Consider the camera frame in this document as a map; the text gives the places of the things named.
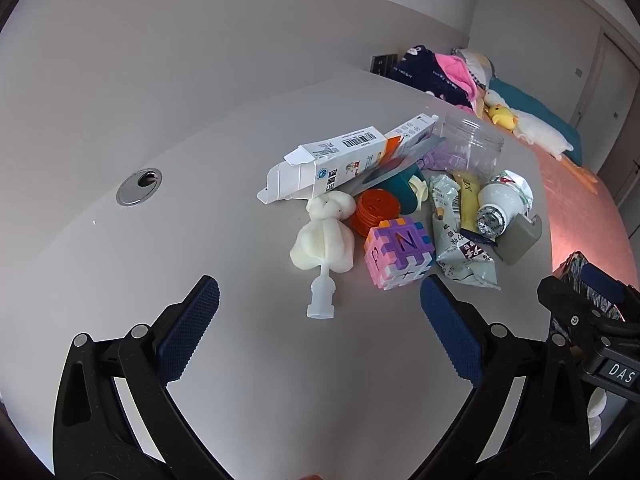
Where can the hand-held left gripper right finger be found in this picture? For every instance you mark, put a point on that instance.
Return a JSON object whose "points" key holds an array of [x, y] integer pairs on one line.
{"points": [[450, 330]]}

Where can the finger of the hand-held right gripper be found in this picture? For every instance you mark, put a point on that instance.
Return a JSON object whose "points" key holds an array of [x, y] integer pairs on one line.
{"points": [[620, 327], [562, 295]]}

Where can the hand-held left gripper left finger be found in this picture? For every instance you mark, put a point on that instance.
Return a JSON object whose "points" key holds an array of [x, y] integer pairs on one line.
{"points": [[192, 320]]}

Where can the teal plastic holder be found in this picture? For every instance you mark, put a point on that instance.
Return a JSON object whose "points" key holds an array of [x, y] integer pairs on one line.
{"points": [[395, 182]]}

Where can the clear plastic jar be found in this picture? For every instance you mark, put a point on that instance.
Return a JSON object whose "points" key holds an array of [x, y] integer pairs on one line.
{"points": [[480, 155]]}

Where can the dark patterned cloth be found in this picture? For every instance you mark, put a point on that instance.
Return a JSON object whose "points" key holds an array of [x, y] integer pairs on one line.
{"points": [[575, 262]]}

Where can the white rounded object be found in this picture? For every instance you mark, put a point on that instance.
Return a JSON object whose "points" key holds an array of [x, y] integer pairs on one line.
{"points": [[596, 405]]}

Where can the grey green plastic clip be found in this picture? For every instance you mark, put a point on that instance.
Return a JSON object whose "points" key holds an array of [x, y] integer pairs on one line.
{"points": [[520, 237]]}

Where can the pink bedspread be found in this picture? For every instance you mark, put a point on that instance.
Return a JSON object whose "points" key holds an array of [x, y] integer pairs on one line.
{"points": [[590, 220]]}

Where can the purple pink foam puzzle cube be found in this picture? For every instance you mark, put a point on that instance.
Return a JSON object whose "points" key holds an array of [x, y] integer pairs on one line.
{"points": [[395, 255]]}

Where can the green white snack packet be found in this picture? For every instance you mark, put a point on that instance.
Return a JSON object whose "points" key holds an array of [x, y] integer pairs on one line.
{"points": [[450, 230]]}

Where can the white light bulb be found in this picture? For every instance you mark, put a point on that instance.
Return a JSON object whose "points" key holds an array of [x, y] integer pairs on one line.
{"points": [[500, 200]]}

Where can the yellow packet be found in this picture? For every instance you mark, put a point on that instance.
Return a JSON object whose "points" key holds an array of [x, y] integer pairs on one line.
{"points": [[470, 205]]}

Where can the orange plastic lid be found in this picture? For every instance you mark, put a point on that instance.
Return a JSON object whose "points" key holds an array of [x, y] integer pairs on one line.
{"points": [[375, 207]]}

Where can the white goose plush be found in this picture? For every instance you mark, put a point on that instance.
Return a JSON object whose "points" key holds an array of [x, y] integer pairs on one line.
{"points": [[540, 132]]}

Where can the knotted purple plastic bag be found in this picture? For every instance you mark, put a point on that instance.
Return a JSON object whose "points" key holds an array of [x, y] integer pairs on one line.
{"points": [[445, 157]]}

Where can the yellow duck plush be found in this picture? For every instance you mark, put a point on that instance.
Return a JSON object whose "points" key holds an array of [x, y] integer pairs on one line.
{"points": [[501, 115]]}

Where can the teal bedding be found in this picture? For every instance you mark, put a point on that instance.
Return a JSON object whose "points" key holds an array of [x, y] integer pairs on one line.
{"points": [[525, 100]]}

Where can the torn white carton box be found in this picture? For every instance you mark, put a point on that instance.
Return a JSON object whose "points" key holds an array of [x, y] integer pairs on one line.
{"points": [[325, 160]]}

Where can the white door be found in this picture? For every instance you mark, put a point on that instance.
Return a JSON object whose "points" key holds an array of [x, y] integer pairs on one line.
{"points": [[610, 90]]}

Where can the pink cloth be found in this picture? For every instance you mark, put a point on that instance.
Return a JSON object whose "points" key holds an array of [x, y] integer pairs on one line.
{"points": [[455, 70]]}

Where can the cream pillow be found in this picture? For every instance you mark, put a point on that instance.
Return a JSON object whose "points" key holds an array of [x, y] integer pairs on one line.
{"points": [[475, 60]]}

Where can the navy printed blanket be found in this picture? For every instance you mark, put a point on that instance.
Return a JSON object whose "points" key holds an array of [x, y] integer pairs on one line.
{"points": [[425, 72]]}

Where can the black wall socket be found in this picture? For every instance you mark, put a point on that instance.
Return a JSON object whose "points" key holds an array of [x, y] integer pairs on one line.
{"points": [[382, 64]]}

